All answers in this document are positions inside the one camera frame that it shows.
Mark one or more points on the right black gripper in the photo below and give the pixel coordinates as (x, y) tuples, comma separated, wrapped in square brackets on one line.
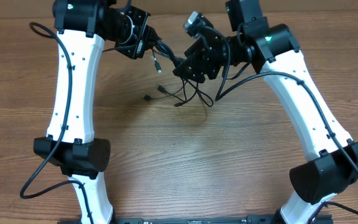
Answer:
[(199, 64)]

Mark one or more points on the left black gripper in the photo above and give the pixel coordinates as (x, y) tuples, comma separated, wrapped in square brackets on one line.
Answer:
[(142, 18)]

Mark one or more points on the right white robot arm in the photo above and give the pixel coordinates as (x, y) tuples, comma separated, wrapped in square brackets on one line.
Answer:
[(274, 52)]

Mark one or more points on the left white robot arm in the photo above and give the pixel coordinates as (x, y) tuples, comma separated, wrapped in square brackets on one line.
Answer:
[(81, 30)]

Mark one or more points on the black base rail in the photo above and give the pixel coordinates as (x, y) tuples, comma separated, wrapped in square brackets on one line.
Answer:
[(197, 220)]

